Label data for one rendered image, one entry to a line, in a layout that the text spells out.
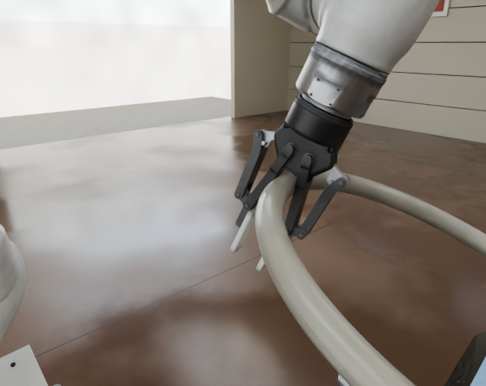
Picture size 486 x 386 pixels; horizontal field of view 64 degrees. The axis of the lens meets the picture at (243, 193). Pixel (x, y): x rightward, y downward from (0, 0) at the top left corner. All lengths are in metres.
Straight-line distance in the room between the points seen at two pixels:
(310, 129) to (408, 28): 0.14
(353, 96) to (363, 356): 0.26
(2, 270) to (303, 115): 0.51
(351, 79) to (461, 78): 6.89
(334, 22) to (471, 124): 6.89
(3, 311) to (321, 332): 0.53
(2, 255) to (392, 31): 0.61
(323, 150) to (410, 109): 7.21
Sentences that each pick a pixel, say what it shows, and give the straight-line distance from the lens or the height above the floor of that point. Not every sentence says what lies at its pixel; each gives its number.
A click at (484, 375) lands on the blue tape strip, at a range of 1.00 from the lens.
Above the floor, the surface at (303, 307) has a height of 1.28.
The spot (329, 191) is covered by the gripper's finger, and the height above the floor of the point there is 1.30.
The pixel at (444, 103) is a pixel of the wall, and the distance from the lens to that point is 7.42.
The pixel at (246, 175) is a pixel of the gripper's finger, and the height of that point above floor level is 1.30.
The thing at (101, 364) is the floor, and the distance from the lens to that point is 2.18.
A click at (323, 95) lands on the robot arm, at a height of 1.41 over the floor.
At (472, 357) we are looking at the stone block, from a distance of 1.11.
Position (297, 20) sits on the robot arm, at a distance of 0.56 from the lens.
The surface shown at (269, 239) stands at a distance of 0.35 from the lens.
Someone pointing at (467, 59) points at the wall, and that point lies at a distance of 7.28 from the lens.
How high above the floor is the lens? 1.46
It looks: 21 degrees down
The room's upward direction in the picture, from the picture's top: straight up
